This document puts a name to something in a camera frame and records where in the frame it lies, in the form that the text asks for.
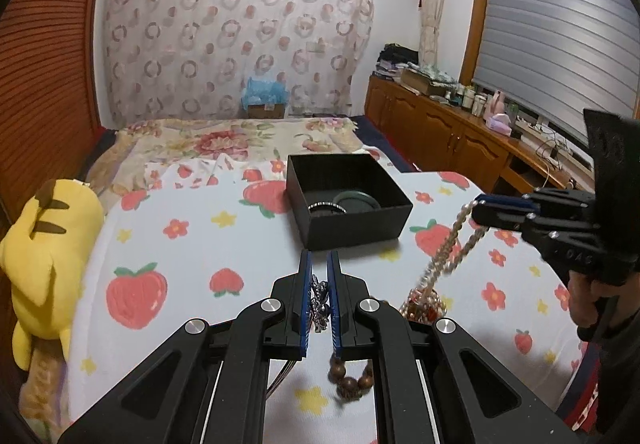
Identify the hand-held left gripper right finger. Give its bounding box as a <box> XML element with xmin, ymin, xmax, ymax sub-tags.
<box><xmin>326</xmin><ymin>251</ymin><xmax>591</xmax><ymax>444</ymax></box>

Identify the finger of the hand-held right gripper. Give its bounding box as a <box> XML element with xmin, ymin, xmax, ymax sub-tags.
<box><xmin>474</xmin><ymin>188</ymin><xmax>597</xmax><ymax>225</ymax></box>
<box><xmin>470</xmin><ymin>204</ymin><xmax>596</xmax><ymax>251</ymax></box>

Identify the small cardboard box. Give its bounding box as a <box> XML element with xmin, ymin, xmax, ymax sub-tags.
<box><xmin>247</xmin><ymin>103</ymin><xmax>287</xmax><ymax>120</ymax></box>

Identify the black jewelry box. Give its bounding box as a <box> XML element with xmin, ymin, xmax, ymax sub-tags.
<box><xmin>286</xmin><ymin>153</ymin><xmax>413</xmax><ymax>252</ymax></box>

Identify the floral blanket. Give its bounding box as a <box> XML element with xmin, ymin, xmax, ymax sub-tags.
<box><xmin>20</xmin><ymin>116</ymin><xmax>386</xmax><ymax>430</ymax></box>

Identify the yellow plush toy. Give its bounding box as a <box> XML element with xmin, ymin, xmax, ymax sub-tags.
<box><xmin>0</xmin><ymin>178</ymin><xmax>106</xmax><ymax>371</ymax></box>

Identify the wooden slatted wardrobe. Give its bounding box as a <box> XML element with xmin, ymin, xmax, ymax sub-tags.
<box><xmin>0</xmin><ymin>0</ymin><xmax>118</xmax><ymax>225</ymax></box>

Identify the green patterned cloth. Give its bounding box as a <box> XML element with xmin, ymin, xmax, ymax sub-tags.
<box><xmin>414</xmin><ymin>63</ymin><xmax>457</xmax><ymax>81</ymax></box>

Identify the wooden window frame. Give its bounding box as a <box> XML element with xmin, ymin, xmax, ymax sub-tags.
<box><xmin>459</xmin><ymin>0</ymin><xmax>640</xmax><ymax>125</ymax></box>

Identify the pearl necklace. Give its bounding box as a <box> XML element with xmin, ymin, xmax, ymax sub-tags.
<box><xmin>420</xmin><ymin>201</ymin><xmax>488</xmax><ymax>295</ymax></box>

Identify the pile of dark clothes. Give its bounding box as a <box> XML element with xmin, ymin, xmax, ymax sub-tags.
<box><xmin>375</xmin><ymin>43</ymin><xmax>420</xmax><ymax>80</ymax></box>

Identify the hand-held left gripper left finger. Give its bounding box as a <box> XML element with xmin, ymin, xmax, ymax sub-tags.
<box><xmin>57</xmin><ymin>251</ymin><xmax>314</xmax><ymax>444</ymax></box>

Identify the wooden sideboard cabinet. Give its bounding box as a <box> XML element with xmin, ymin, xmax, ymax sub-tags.
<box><xmin>364</xmin><ymin>74</ymin><xmax>596</xmax><ymax>195</ymax></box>

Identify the brown wooden bead bracelet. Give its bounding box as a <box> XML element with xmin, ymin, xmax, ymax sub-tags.
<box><xmin>327</xmin><ymin>358</ymin><xmax>376</xmax><ymax>406</ymax></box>

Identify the blue plastic bag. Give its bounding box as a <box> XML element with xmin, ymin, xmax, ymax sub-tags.
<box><xmin>241</xmin><ymin>76</ymin><xmax>291</xmax><ymax>107</ymax></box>

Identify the red beaded bracelet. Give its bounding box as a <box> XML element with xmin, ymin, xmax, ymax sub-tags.
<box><xmin>399</xmin><ymin>288</ymin><xmax>447</xmax><ymax>323</ymax></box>

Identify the silver chain bracelet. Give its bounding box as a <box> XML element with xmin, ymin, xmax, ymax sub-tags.
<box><xmin>309</xmin><ymin>274</ymin><xmax>332</xmax><ymax>336</ymax></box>

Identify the person's right forearm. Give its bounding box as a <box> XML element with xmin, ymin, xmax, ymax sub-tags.
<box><xmin>582</xmin><ymin>284</ymin><xmax>640</xmax><ymax>440</ymax></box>

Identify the strawberry print bed sheet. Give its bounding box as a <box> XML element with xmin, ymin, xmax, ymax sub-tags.
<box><xmin>67</xmin><ymin>159</ymin><xmax>596</xmax><ymax>444</ymax></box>

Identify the person's right hand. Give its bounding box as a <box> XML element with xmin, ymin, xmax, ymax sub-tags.
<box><xmin>566</xmin><ymin>269</ymin><xmax>608</xmax><ymax>329</ymax></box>

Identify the dark green jade bangle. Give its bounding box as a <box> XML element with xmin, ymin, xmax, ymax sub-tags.
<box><xmin>332</xmin><ymin>191</ymin><xmax>381</xmax><ymax>215</ymax></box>

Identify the pink tissue pack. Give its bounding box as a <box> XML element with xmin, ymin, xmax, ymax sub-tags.
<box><xmin>487</xmin><ymin>113</ymin><xmax>514</xmax><ymax>136</ymax></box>

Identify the cluster of cosmetic bottles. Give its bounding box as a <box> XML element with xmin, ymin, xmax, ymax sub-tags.
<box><xmin>449</xmin><ymin>83</ymin><xmax>489</xmax><ymax>118</ymax></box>

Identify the thin silver bangle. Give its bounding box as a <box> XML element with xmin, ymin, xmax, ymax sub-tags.
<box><xmin>307</xmin><ymin>200</ymin><xmax>348</xmax><ymax>216</ymax></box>

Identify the grey window blind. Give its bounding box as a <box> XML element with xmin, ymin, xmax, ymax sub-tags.
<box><xmin>472</xmin><ymin>0</ymin><xmax>640</xmax><ymax>120</ymax></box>

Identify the circle pattern curtain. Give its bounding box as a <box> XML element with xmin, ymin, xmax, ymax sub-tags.
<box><xmin>102</xmin><ymin>0</ymin><xmax>376</xmax><ymax>130</ymax></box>

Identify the flat cardboard box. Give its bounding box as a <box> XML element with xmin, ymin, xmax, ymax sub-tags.
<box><xmin>400</xmin><ymin>68</ymin><xmax>458</xmax><ymax>96</ymax></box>

